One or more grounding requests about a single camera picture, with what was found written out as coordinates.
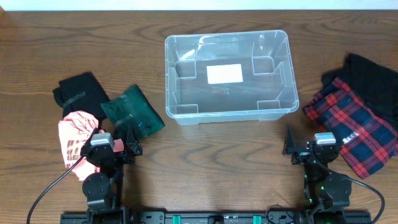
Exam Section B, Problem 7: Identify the dark green garment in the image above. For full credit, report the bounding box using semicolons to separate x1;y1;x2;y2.
101;85;165;140

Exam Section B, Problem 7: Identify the pink patterned garment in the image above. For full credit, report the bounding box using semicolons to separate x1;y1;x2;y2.
57;110;124;182

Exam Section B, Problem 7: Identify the red plaid shirt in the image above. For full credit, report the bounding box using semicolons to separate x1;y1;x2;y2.
303;78;397;179

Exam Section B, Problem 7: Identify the black garment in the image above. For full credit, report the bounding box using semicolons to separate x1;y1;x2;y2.
322;53;397;129
52;72;109;121

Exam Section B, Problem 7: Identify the clear plastic storage bin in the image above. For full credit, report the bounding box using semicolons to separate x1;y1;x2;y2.
165;30;299;125

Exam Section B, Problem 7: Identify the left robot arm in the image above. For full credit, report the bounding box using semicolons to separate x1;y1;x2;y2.
80;127;142;224

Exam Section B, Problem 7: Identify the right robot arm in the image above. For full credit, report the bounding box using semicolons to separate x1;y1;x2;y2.
282;127;352;224

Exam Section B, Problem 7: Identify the white label in bin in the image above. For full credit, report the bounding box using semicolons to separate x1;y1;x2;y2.
206;64;243;85

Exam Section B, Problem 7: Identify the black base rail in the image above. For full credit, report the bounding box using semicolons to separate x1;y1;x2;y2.
60;210;372;224

